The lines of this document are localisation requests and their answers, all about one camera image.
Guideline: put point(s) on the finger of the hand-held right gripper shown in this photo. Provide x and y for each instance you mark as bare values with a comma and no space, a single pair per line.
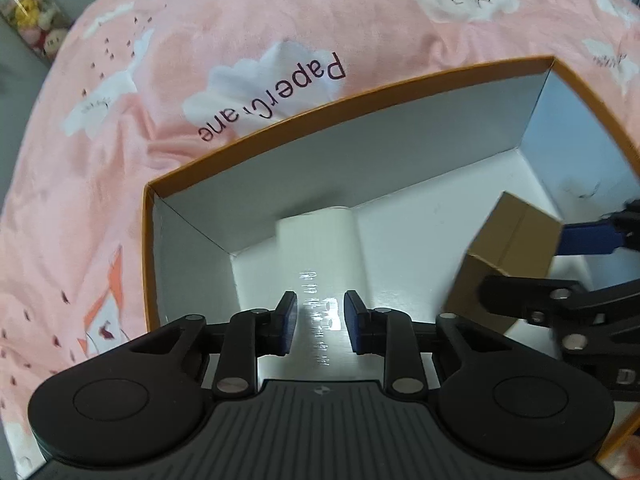
520,292
587,239

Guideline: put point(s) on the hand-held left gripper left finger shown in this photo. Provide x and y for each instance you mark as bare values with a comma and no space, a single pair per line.
289,322

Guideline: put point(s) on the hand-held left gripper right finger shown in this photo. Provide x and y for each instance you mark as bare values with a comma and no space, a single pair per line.
353,322

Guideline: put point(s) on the small brown cardboard box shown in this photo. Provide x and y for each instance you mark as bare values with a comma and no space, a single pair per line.
507,255

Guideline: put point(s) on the white packet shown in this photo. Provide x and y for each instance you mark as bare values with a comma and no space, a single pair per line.
320,255

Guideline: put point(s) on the orange cardboard box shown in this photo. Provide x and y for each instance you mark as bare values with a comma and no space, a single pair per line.
350,160

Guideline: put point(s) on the pink printed blanket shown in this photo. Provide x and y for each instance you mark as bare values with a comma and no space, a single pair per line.
200,60

